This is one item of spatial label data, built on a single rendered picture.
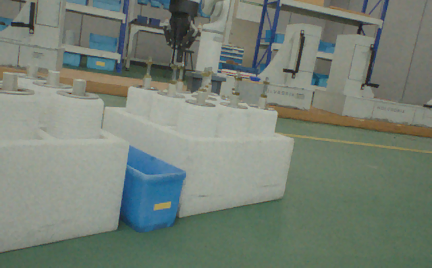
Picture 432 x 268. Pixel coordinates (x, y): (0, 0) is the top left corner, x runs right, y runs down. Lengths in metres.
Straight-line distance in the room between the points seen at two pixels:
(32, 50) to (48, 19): 0.25
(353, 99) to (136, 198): 3.13
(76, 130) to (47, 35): 2.45
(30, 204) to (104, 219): 0.15
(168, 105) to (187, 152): 0.18
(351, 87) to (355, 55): 0.29
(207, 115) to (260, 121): 0.21
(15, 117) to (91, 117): 0.13
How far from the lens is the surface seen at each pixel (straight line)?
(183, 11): 1.03
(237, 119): 1.02
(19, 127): 0.73
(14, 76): 0.75
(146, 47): 9.50
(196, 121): 0.94
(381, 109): 3.98
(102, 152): 0.76
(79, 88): 0.79
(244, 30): 7.66
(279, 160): 1.14
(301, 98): 3.53
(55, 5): 3.18
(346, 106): 3.77
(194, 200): 0.94
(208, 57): 1.66
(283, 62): 3.61
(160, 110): 1.03
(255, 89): 1.36
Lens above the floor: 0.35
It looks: 9 degrees down
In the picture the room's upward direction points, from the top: 10 degrees clockwise
